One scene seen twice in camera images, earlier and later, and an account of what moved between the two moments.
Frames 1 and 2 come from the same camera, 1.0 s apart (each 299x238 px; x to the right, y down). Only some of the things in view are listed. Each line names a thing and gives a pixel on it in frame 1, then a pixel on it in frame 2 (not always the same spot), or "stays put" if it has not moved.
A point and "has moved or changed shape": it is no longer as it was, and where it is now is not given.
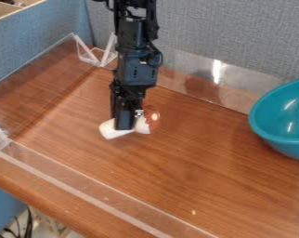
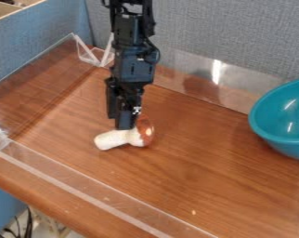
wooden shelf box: (3, 7) stays put
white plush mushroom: (107, 130) has moved or changed shape
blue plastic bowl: (277, 117) stays put
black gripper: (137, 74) stays put
